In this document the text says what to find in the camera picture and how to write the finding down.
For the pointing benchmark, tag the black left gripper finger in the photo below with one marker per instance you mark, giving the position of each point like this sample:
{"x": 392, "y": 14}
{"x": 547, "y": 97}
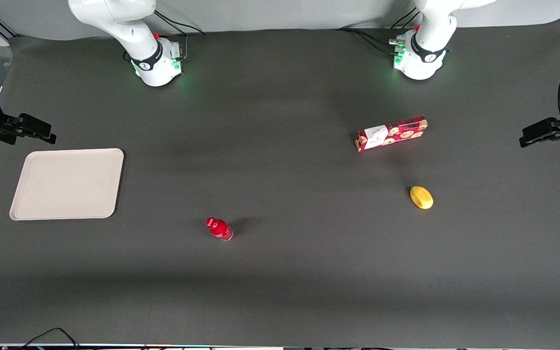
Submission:
{"x": 540, "y": 132}

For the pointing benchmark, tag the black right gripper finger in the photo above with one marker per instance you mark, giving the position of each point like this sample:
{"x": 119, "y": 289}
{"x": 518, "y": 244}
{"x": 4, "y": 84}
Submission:
{"x": 8, "y": 137}
{"x": 37, "y": 129}

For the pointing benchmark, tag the red coke bottle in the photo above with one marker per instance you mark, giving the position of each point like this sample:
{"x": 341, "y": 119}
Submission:
{"x": 220, "y": 229}

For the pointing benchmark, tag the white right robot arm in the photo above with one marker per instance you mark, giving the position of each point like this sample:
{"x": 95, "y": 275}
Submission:
{"x": 134, "y": 29}

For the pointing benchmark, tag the beige rectangular plastic tray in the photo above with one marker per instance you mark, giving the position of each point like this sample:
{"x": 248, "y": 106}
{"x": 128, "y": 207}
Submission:
{"x": 66, "y": 184}

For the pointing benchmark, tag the yellow lemon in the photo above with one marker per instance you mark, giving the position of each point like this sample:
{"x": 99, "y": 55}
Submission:
{"x": 421, "y": 197}

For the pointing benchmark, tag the red cookie box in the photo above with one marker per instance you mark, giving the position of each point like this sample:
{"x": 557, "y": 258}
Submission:
{"x": 391, "y": 133}

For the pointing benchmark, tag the dark grey table mat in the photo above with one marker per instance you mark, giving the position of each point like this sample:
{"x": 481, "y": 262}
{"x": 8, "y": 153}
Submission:
{"x": 280, "y": 291}

